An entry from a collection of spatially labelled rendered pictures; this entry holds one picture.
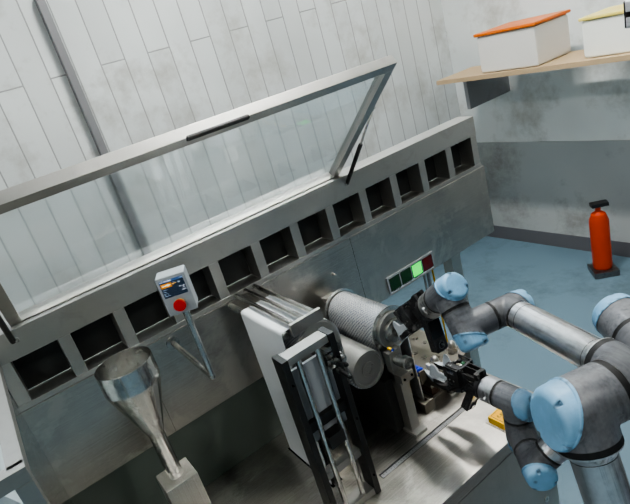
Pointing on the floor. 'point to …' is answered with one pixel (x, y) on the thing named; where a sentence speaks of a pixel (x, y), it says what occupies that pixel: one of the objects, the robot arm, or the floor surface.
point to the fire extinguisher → (601, 243)
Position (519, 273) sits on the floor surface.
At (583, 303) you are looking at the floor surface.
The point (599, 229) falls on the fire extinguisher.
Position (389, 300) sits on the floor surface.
